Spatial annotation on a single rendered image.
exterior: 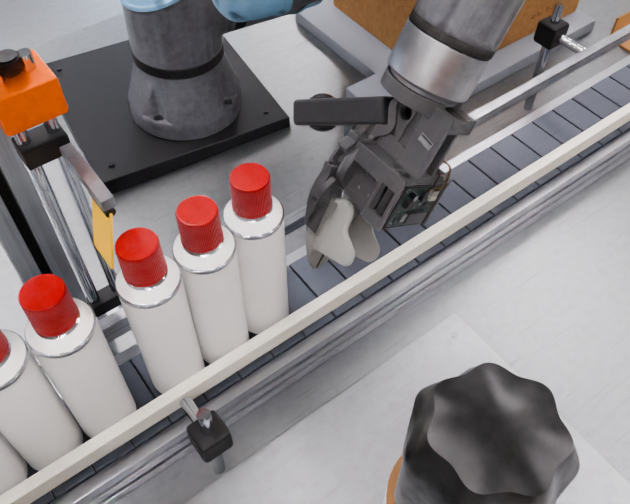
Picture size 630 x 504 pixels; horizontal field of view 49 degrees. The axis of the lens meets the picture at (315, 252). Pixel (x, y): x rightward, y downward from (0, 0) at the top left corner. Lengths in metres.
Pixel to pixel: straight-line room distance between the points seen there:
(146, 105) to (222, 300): 0.41
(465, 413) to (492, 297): 0.48
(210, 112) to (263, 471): 0.48
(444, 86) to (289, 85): 0.50
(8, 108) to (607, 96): 0.76
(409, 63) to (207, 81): 0.40
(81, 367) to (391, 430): 0.28
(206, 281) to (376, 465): 0.23
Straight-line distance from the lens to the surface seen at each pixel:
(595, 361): 0.80
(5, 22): 1.27
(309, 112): 0.67
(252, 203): 0.56
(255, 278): 0.62
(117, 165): 0.92
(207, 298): 0.59
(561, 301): 0.83
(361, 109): 0.63
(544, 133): 0.94
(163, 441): 0.67
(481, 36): 0.57
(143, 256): 0.52
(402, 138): 0.61
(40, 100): 0.50
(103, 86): 1.05
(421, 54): 0.57
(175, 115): 0.92
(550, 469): 0.35
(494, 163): 0.88
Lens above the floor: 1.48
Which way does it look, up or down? 52 degrees down
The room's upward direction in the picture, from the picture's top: straight up
